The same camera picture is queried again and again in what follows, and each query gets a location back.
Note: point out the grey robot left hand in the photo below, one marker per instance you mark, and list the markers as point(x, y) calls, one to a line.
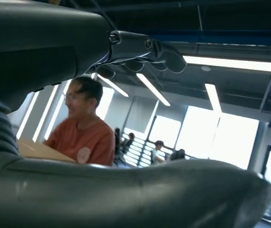
point(42, 37)

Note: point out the ceiling light strip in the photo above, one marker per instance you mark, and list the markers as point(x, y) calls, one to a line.
point(235, 64)
point(153, 89)
point(112, 85)
point(213, 98)

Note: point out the brown cardboard box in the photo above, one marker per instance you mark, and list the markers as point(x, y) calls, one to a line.
point(38, 151)

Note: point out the background person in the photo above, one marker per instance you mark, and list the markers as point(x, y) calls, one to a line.
point(155, 154)
point(121, 148)
point(177, 154)

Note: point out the stair railing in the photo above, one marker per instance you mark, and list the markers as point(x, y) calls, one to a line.
point(137, 154)

